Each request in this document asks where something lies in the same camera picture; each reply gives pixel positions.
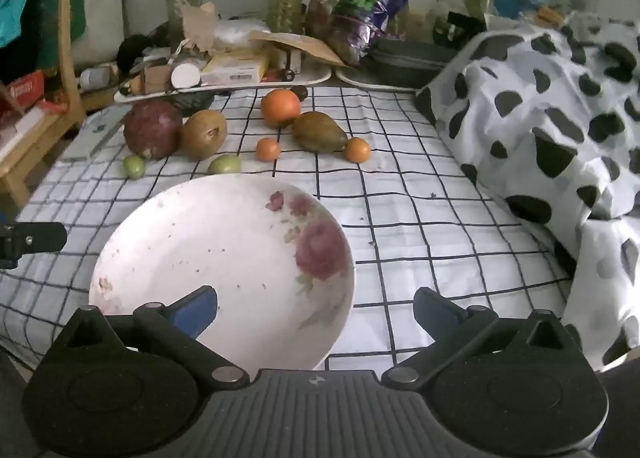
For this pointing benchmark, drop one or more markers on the grey remote control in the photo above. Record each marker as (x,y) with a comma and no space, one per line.
(90,138)

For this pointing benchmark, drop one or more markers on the wooden chair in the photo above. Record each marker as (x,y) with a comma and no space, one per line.
(67,63)

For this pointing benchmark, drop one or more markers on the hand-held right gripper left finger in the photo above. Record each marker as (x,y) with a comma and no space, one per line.
(195,312)

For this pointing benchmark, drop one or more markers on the small orange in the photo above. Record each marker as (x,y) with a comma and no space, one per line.
(268,150)
(357,150)

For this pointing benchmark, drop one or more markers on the white cluttered tray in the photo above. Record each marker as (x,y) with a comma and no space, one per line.
(315,75)

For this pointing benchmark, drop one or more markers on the teal plastic bag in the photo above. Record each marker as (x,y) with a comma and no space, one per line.
(15,8)

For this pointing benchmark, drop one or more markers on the white floral plate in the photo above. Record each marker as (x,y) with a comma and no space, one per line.
(225,248)

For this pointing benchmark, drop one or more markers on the small brown box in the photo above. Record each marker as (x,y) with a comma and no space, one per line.
(157,78)

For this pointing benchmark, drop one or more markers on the black device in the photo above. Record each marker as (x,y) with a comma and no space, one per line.
(457,28)

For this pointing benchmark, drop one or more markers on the black zip case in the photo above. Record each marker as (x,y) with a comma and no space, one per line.
(410,61)

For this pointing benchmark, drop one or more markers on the black mesh pouch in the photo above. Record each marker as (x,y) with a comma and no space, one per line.
(195,101)

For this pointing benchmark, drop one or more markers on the clear plastic bag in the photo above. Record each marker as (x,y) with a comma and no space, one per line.
(240,31)

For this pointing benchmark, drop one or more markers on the white black checked tablecloth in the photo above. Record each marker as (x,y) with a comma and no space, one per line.
(400,238)

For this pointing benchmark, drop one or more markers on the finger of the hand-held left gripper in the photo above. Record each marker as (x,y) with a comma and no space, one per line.
(40,238)

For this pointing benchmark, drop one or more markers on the grey white cylinder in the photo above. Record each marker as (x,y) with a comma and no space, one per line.
(97,78)

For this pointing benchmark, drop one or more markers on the brown round fruit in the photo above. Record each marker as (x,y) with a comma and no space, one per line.
(204,134)

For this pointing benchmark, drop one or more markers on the red onion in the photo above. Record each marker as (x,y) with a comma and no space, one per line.
(152,128)

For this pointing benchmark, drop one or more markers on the green-brown mango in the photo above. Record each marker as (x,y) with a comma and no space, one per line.
(320,132)

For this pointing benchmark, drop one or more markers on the black round object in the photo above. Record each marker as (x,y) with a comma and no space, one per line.
(132,51)

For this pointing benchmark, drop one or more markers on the purple snack bag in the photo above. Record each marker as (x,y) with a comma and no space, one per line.
(370,8)

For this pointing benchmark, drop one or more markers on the small dark fruit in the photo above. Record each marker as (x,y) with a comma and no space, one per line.
(299,93)

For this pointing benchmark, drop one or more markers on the red box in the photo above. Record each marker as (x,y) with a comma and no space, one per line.
(27,88)

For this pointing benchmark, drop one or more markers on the white square bin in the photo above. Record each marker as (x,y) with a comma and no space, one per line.
(102,28)

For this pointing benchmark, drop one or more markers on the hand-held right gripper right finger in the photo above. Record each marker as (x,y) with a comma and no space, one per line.
(429,310)

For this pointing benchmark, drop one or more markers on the white book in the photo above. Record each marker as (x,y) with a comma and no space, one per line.
(22,131)

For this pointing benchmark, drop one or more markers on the small green fruit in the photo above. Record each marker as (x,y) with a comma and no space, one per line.
(224,164)
(134,167)

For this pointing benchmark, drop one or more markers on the yellow box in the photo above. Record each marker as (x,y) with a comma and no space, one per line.
(235,66)

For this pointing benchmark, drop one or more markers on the brown cardboard envelope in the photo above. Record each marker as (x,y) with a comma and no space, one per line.
(305,46)

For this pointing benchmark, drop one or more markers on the white round jar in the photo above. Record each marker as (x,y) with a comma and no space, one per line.
(185,75)

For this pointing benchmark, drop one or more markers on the large orange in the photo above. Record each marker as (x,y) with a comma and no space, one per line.
(280,107)

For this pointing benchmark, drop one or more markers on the cow print blanket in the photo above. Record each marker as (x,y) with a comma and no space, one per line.
(550,113)

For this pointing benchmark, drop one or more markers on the crumpled brown paper bag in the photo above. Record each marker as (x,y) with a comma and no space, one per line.
(200,26)

